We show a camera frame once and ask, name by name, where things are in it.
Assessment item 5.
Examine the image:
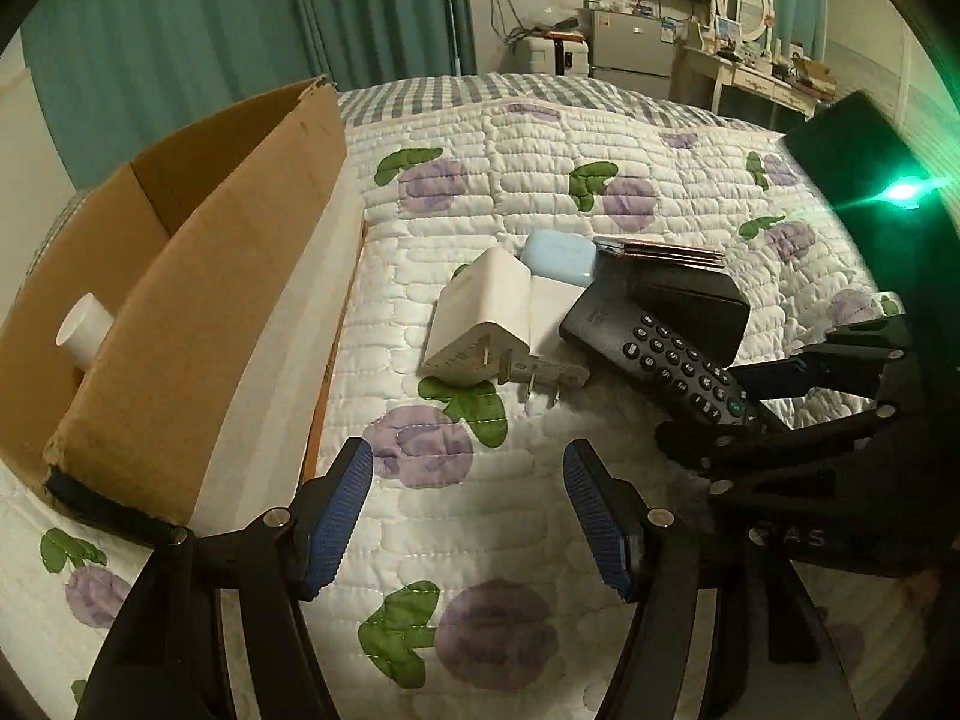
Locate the white plastic bottle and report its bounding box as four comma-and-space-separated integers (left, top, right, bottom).
58, 294, 116, 371

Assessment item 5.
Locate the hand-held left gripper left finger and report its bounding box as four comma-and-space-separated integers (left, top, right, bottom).
75, 437, 376, 720

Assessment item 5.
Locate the white floral quilt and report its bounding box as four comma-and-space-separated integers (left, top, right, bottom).
0, 73, 925, 720

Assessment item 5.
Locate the small white charger plug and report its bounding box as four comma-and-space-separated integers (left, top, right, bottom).
504, 275, 590, 403

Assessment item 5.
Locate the brown cardboard box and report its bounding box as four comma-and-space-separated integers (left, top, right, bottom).
0, 75, 350, 542

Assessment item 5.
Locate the cream dressing table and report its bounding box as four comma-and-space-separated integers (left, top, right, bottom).
670, 40, 835, 130

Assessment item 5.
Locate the large white charger adapter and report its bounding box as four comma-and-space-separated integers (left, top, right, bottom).
421, 245, 536, 384

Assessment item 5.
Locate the black remote control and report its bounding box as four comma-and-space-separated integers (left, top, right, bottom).
559, 289, 767, 430

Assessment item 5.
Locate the small grey refrigerator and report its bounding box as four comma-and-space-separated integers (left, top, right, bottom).
586, 8, 680, 99

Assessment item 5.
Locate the black hanging cable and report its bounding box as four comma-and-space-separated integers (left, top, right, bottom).
486, 0, 530, 47

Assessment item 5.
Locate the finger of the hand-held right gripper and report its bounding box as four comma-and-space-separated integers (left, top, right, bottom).
655, 403, 899, 479
731, 313, 913, 412

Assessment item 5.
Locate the light blue case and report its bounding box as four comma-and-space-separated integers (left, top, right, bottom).
520, 231, 602, 288

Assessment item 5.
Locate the white suitcase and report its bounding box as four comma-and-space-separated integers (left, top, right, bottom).
520, 28, 594, 78

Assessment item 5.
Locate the black rectangular box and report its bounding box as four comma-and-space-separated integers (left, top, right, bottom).
592, 265, 751, 370

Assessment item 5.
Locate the teal curtain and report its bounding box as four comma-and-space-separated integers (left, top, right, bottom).
19, 0, 478, 193

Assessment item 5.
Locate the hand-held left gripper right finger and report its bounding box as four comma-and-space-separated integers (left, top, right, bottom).
562, 439, 860, 720

